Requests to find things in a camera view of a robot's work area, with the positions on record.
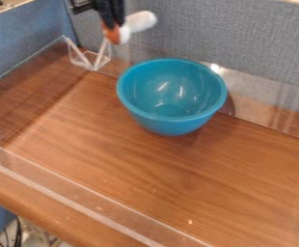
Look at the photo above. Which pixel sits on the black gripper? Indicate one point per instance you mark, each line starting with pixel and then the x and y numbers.
pixel 107 9

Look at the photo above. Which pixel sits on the blue plastic bowl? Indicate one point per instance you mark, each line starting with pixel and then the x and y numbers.
pixel 171 94

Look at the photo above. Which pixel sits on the clear acrylic tray barrier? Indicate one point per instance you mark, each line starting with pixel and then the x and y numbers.
pixel 93 179

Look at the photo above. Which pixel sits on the brown and white toy mushroom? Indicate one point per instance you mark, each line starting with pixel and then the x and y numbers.
pixel 137 22

